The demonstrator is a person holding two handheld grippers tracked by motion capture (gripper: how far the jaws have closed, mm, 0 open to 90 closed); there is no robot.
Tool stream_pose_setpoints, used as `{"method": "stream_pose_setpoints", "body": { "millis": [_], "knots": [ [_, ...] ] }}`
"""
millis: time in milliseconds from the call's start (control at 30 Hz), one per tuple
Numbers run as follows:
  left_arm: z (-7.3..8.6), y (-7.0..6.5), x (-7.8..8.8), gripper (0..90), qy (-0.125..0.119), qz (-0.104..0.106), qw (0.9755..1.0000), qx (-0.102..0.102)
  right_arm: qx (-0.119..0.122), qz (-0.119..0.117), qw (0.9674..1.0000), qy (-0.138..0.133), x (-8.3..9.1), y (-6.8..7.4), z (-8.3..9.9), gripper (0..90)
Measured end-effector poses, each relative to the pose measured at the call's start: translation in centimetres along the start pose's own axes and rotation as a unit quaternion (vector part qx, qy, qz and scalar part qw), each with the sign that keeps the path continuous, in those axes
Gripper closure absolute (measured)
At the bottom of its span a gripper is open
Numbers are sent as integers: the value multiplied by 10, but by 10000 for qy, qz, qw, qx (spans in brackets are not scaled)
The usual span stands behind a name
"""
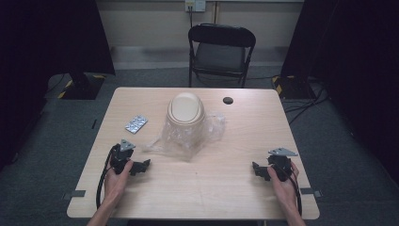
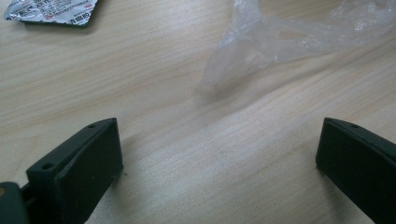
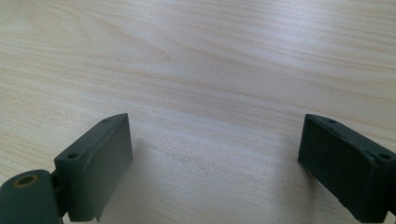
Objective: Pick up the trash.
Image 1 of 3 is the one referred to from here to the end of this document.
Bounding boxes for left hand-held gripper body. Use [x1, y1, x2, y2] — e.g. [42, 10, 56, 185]
[109, 138, 136, 175]

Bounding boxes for silver pill blister pack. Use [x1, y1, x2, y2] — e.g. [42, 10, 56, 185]
[124, 114, 150, 136]

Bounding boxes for clear plastic bag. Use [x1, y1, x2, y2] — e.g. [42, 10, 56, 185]
[140, 112, 227, 163]

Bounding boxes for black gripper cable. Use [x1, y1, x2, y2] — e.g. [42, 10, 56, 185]
[274, 163, 303, 218]
[95, 143, 122, 210]

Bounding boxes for person's left hand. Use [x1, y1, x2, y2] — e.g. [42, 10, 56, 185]
[103, 159, 135, 205]

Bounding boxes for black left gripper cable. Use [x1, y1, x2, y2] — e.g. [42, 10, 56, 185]
[95, 143, 122, 210]

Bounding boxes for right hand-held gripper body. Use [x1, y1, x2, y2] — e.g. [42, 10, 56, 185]
[266, 147, 299, 183]

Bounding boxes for black folding chair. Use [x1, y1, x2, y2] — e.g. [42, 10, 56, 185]
[187, 23, 257, 89]

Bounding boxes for black floor cables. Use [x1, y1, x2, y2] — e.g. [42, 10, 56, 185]
[281, 79, 329, 126]

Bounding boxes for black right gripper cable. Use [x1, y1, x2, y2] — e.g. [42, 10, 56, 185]
[274, 163, 303, 218]

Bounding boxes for person's right hand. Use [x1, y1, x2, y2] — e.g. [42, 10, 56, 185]
[266, 160, 301, 209]

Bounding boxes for grey tape strip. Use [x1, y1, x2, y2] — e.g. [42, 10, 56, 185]
[62, 189, 87, 201]
[299, 186, 323, 199]

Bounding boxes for black curtain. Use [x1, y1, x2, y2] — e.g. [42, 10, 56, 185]
[0, 0, 116, 172]
[279, 0, 399, 186]

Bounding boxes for white wall outlet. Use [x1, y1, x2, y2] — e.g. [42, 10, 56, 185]
[184, 0, 207, 13]

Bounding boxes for black stand base striped tape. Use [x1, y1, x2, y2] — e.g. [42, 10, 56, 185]
[271, 74, 315, 101]
[56, 69, 106, 101]

